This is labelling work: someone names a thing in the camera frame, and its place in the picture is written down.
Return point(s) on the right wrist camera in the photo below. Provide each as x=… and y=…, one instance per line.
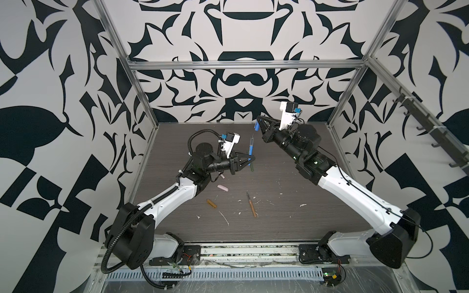
x=290, y=113

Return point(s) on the white cable duct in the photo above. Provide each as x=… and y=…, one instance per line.
x=243, y=274

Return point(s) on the aluminium front rail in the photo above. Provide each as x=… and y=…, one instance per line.
x=255, y=254

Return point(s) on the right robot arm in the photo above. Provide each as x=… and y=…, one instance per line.
x=393, y=232

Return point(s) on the wall hook rack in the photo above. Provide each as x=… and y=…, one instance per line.
x=431, y=125

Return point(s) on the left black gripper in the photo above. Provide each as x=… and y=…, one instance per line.
x=233, y=162

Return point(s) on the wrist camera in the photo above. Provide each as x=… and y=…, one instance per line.
x=290, y=113
x=228, y=141

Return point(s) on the orange pen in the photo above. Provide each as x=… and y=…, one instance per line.
x=251, y=205

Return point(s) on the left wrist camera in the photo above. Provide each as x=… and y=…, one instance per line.
x=228, y=141

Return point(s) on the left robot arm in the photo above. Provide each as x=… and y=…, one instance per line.
x=132, y=239

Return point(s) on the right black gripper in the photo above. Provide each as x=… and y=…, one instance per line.
x=272, y=135

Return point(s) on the blue pen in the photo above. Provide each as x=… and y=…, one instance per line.
x=251, y=145

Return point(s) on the pink pen cap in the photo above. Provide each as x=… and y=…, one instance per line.
x=221, y=187

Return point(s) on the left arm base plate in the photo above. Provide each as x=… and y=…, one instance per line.
x=184, y=255

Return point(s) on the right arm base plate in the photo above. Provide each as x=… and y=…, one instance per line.
x=311, y=254

